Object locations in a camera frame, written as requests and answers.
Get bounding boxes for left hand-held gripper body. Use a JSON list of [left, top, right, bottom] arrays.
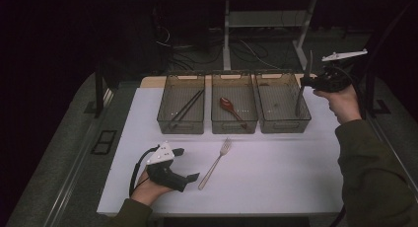
[[145, 141, 190, 192]]

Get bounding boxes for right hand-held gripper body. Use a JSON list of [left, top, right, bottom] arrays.
[[313, 48, 369, 93]]

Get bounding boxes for silver table knife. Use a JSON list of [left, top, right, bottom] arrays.
[[294, 49, 314, 118]]

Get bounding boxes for translucent brown plastic bin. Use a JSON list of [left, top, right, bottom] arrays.
[[254, 71, 313, 134], [157, 73, 206, 135], [211, 72, 259, 135]]

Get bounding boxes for red-brown spoon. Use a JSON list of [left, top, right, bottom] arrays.
[[219, 97, 248, 129]]

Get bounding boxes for person's left hand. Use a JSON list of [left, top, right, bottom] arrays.
[[130, 170, 173, 207]]

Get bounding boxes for person's right hand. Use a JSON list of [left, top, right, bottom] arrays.
[[313, 87, 363, 125]]

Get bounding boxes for black metal stand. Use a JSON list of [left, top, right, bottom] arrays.
[[363, 33, 392, 118]]

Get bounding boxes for silver fork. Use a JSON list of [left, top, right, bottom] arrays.
[[197, 137, 233, 191]]

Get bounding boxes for white metal stand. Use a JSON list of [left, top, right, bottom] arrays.
[[222, 0, 318, 73]]

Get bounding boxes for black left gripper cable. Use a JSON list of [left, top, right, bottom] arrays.
[[128, 145, 161, 197]]

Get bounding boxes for white floor cable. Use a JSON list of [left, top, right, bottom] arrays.
[[241, 38, 282, 71]]

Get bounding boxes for black floor outlet frame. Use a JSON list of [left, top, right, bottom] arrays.
[[91, 129, 118, 156]]

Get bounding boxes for black floor cable bundle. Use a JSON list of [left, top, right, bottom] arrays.
[[152, 24, 241, 73]]

